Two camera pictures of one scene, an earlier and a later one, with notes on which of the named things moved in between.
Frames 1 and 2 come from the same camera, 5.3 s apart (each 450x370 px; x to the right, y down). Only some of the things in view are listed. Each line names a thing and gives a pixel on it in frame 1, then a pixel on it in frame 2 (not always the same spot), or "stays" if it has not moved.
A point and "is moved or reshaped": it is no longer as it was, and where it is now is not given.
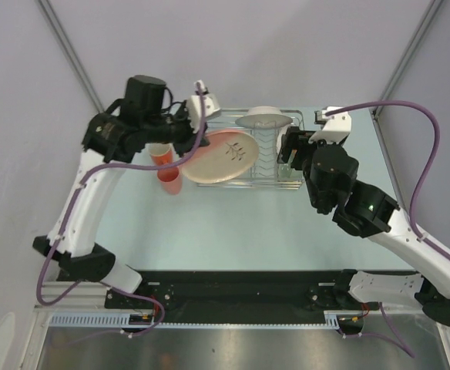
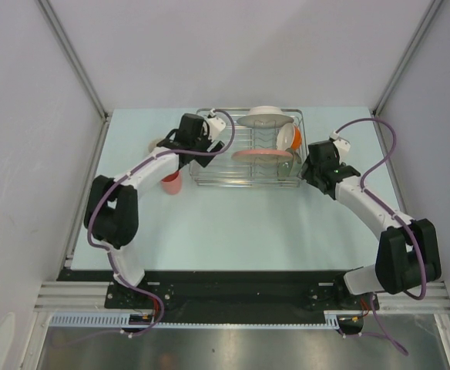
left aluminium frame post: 71,52 stays
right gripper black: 296,139 to 307,172
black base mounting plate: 240,296 stays
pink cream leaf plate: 229,153 is moved or reshaped
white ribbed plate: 264,117 stays
